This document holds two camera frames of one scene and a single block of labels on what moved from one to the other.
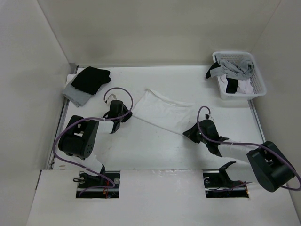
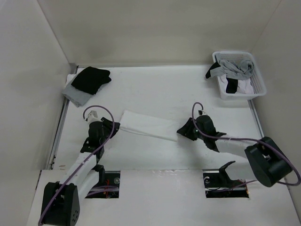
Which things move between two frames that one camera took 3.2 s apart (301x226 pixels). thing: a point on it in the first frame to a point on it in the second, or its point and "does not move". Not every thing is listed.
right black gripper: x=190 y=133 does not move
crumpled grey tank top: x=237 y=69 does not move
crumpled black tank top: x=232 y=84 does not move
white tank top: x=157 y=109 to x=153 y=126
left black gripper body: x=124 y=118 to x=109 y=131
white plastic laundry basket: x=259 y=85 does not move
